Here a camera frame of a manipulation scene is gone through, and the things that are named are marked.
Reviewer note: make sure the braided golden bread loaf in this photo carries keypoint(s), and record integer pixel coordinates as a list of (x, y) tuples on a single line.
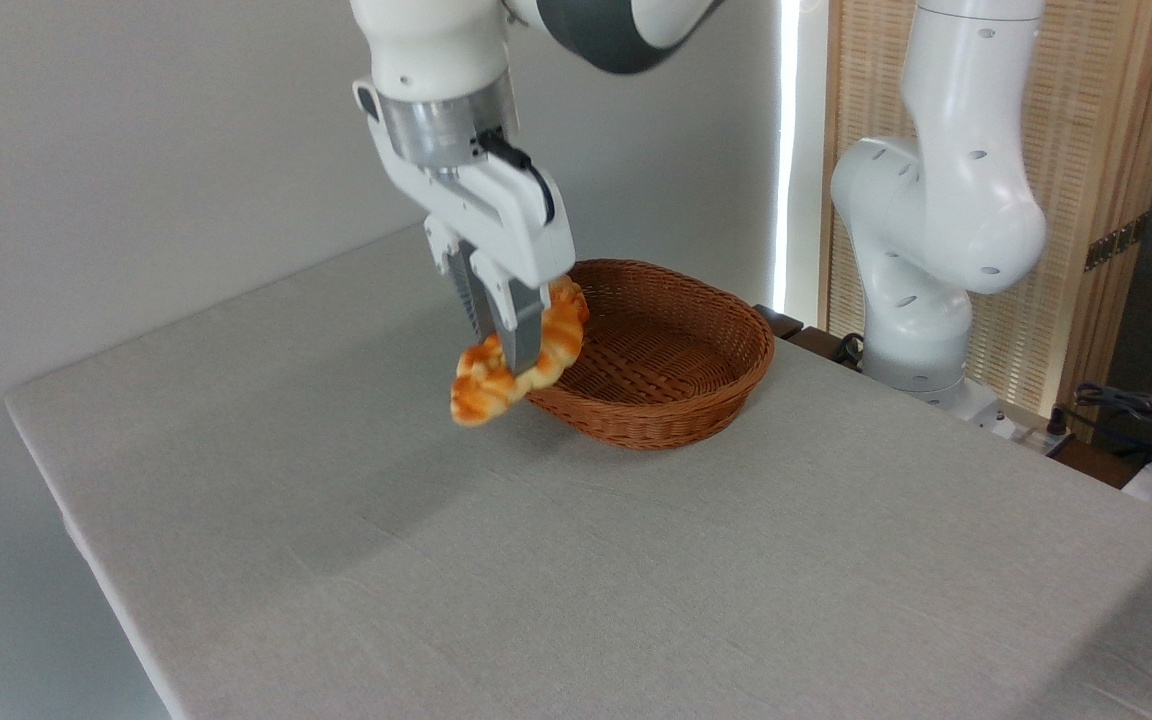
[(481, 385)]

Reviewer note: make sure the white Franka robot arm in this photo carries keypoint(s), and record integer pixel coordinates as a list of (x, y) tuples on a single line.
[(936, 200)]

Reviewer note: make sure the wooden slatted screen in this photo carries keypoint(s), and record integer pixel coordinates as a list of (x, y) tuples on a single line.
[(1096, 120)]

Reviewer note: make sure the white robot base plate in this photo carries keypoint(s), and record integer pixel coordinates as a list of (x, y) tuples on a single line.
[(981, 405)]

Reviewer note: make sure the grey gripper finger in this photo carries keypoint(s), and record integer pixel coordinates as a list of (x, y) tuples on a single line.
[(464, 290), (519, 325)]

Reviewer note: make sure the grey tablecloth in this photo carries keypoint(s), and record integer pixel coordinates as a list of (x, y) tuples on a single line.
[(786, 560)]

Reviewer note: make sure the brown wicker basket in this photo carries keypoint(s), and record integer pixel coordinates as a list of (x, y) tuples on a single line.
[(666, 400)]

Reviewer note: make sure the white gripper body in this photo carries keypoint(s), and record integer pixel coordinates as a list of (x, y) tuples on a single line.
[(501, 225)]

